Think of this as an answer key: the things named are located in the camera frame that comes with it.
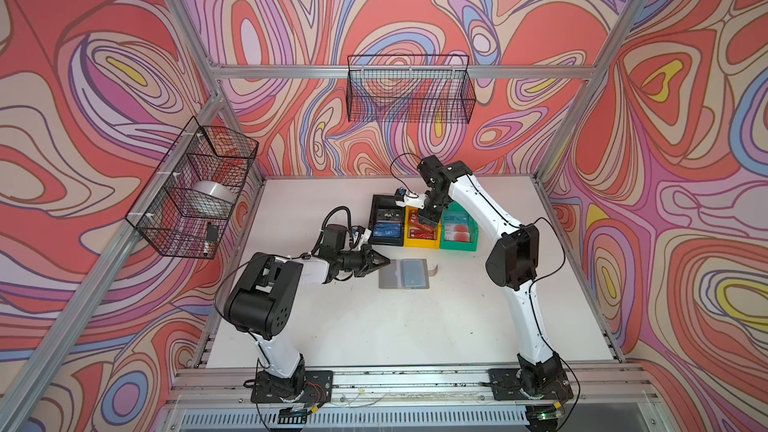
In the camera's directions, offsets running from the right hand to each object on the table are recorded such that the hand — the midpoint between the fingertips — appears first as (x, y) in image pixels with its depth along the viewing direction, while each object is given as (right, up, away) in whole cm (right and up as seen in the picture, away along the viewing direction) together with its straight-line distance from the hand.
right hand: (428, 222), depth 94 cm
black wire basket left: (-62, +6, -22) cm, 66 cm away
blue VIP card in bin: (-13, -3, +8) cm, 16 cm away
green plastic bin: (+12, -3, +7) cm, 14 cm away
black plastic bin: (-13, 0, +11) cm, 17 cm away
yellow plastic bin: (-2, -7, +3) cm, 8 cm away
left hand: (-12, -11, -6) cm, 17 cm away
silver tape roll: (-56, +8, -21) cm, 61 cm away
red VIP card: (-3, -2, +2) cm, 4 cm away
